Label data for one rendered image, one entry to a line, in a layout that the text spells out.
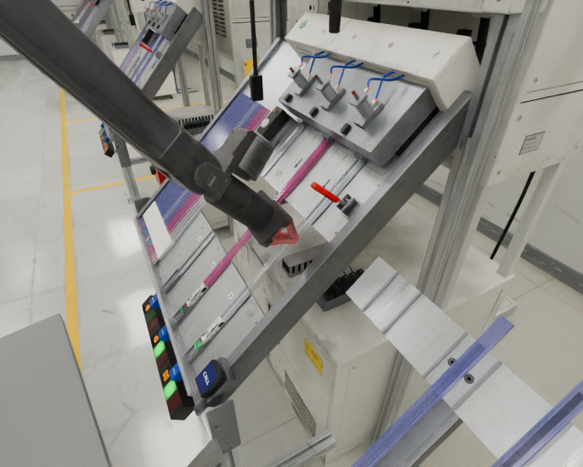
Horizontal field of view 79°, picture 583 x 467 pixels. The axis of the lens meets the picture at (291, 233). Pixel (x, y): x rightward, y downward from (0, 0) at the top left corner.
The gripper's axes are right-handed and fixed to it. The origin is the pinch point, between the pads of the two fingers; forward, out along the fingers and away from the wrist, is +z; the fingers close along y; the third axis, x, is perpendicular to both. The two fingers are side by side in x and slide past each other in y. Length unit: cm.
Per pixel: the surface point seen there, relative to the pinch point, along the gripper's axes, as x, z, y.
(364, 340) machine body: 10.1, 35.3, -7.6
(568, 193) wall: -93, 152, 24
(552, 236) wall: -76, 171, 21
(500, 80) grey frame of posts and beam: -38.5, -2.8, -13.8
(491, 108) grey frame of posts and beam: -35.9, 0.3, -13.9
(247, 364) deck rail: 22.7, 3.1, -10.0
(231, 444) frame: 38.2, 10.3, -14.4
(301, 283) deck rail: 4.1, -0.4, -9.5
